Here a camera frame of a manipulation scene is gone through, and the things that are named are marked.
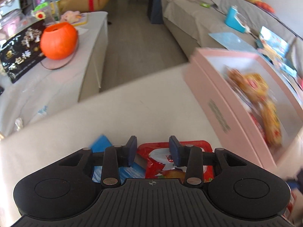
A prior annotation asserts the short orange carrot pillow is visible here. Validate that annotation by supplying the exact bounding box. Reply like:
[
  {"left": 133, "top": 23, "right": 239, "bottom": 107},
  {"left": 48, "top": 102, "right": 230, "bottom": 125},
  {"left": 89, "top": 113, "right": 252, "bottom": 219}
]
[{"left": 255, "top": 1, "right": 275, "bottom": 14}]

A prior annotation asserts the cartoon print snack packet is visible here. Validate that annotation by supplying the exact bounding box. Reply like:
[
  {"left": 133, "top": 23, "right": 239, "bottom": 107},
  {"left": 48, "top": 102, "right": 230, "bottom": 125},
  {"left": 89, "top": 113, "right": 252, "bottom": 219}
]
[{"left": 247, "top": 98, "right": 284, "bottom": 146}]

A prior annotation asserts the blue snack packet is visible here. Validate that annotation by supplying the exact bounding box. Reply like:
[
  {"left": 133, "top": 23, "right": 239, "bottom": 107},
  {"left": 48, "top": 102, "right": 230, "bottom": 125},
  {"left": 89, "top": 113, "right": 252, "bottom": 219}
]
[{"left": 91, "top": 134, "right": 145, "bottom": 183}]

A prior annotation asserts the blue plastic toy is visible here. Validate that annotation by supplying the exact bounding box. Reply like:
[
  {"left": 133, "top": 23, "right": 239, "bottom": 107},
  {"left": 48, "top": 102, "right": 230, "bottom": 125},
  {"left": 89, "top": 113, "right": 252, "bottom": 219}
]
[{"left": 224, "top": 5, "right": 252, "bottom": 33}]

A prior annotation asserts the colourful toy set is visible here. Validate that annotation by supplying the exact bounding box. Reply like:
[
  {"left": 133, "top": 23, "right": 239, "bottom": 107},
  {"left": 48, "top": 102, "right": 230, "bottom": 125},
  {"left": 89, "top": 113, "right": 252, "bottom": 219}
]
[{"left": 31, "top": 0, "right": 62, "bottom": 21}]

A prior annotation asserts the large glass jar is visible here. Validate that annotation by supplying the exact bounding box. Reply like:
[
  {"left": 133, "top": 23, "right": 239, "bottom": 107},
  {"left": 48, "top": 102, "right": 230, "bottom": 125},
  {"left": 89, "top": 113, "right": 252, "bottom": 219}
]
[{"left": 0, "top": 9, "right": 29, "bottom": 45}]

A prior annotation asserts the red snack packet white label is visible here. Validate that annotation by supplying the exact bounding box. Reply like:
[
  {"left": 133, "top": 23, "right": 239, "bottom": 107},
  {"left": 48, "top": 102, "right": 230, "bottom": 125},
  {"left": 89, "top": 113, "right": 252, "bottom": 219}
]
[{"left": 137, "top": 140, "right": 215, "bottom": 185}]

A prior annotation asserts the dark blue partition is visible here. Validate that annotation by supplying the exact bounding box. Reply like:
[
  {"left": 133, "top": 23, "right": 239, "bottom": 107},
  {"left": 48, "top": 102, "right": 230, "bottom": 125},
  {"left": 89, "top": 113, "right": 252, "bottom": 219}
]
[{"left": 147, "top": 0, "right": 164, "bottom": 24}]

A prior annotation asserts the white coffee table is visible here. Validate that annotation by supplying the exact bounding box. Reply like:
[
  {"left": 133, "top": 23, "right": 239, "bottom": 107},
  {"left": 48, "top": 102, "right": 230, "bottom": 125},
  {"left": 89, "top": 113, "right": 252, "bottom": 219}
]
[{"left": 0, "top": 11, "right": 109, "bottom": 138}]

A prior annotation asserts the pink cardboard box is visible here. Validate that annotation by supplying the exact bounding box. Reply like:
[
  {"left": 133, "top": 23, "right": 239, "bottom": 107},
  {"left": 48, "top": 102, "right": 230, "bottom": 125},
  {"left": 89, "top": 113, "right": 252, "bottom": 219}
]
[{"left": 184, "top": 47, "right": 303, "bottom": 171}]

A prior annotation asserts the grey covered sofa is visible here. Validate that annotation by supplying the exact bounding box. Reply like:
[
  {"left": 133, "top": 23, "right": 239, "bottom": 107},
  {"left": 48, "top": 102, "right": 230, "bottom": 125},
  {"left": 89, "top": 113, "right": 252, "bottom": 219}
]
[{"left": 159, "top": 0, "right": 303, "bottom": 81}]

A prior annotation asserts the plain light blue sheet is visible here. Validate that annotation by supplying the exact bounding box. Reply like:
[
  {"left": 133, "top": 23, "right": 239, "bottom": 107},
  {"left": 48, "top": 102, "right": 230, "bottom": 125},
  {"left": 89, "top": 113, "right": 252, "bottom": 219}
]
[{"left": 208, "top": 32, "right": 259, "bottom": 51}]

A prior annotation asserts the black snack bag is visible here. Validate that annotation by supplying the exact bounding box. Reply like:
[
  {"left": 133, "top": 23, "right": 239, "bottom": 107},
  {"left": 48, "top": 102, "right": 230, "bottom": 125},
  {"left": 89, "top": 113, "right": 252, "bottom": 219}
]
[{"left": 0, "top": 19, "right": 47, "bottom": 84}]

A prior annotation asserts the pink plush toy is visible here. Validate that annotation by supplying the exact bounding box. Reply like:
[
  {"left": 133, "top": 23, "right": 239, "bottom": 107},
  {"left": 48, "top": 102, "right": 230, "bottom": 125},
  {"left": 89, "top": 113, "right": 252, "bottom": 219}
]
[{"left": 60, "top": 10, "right": 81, "bottom": 22}]

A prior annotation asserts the orange pumpkin bucket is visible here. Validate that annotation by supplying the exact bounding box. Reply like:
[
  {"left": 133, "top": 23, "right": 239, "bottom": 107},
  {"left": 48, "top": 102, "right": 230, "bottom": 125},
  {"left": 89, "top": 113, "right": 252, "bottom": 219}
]
[{"left": 39, "top": 22, "right": 79, "bottom": 60}]

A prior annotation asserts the colourful children's book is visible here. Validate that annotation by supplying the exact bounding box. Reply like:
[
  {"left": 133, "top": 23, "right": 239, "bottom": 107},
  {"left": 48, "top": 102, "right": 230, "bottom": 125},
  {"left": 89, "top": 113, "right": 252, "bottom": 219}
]
[{"left": 256, "top": 26, "right": 298, "bottom": 63}]

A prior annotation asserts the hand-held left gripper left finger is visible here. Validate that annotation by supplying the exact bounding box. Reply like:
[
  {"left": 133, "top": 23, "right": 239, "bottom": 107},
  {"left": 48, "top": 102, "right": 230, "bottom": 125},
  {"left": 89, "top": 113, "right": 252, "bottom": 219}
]
[{"left": 58, "top": 136, "right": 138, "bottom": 188}]

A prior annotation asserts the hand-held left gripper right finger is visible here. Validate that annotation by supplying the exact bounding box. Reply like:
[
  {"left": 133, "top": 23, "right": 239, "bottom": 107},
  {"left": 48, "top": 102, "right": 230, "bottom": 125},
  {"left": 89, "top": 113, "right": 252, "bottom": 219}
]
[{"left": 169, "top": 135, "right": 247, "bottom": 188}]

